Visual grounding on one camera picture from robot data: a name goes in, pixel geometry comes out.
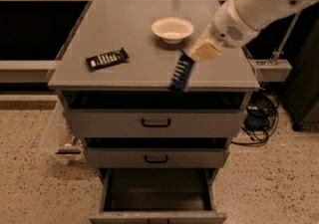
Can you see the grey middle drawer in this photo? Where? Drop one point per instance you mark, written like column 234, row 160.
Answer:
column 157, row 157

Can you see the metal railing beam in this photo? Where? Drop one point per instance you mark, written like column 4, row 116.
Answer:
column 27, row 71

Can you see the blue box with cables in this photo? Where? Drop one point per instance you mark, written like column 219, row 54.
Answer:
column 262, row 119

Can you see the white paper bowl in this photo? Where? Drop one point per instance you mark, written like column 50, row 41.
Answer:
column 172, row 30

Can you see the grey bottom drawer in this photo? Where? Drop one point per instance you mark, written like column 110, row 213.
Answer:
column 157, row 196

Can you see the grey drawer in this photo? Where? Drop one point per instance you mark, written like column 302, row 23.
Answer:
column 103, row 123
column 157, row 157
column 157, row 196

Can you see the grey top drawer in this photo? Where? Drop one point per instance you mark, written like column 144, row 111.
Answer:
column 103, row 123

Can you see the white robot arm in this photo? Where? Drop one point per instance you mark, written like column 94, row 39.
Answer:
column 258, row 14

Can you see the clear plastic bin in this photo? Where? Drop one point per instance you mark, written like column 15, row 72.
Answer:
column 58, row 141

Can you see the blue rxbar blueberry bar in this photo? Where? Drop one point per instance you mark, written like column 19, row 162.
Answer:
column 181, row 73

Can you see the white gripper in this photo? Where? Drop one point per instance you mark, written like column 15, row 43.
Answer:
column 226, row 30

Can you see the black snack bar wrapper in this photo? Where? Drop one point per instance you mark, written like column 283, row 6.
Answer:
column 108, row 59

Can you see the grey drawer cabinet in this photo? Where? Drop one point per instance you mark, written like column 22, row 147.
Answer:
column 141, row 82

